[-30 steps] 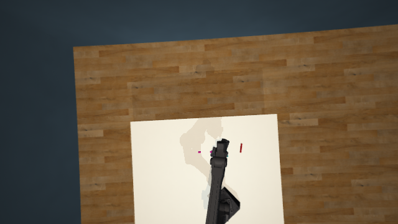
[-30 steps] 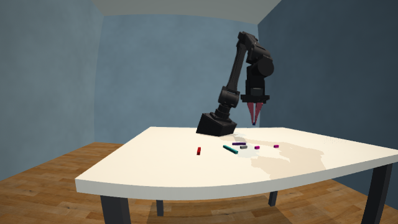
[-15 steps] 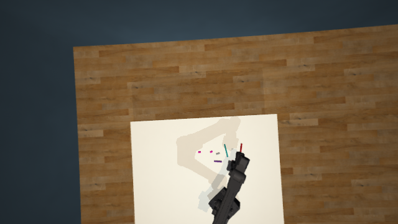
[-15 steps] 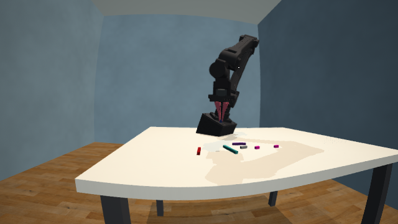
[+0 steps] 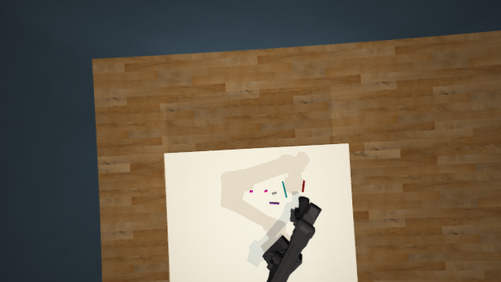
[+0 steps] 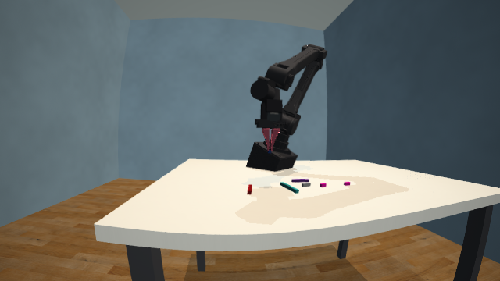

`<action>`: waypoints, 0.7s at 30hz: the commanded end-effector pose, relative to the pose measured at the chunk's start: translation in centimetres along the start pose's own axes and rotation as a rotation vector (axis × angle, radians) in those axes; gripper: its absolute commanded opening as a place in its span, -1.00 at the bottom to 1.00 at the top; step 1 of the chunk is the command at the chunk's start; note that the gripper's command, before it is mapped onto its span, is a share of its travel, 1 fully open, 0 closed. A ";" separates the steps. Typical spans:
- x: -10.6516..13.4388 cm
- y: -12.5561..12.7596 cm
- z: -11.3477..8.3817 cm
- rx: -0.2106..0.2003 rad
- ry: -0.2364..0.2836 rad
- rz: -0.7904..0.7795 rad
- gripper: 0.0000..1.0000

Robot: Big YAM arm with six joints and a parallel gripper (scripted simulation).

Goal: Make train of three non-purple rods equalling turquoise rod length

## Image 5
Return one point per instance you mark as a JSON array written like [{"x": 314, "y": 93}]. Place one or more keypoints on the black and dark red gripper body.
[{"x": 292, "y": 217}]

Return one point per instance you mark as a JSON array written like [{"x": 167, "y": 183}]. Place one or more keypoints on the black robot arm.
[{"x": 299, "y": 239}]

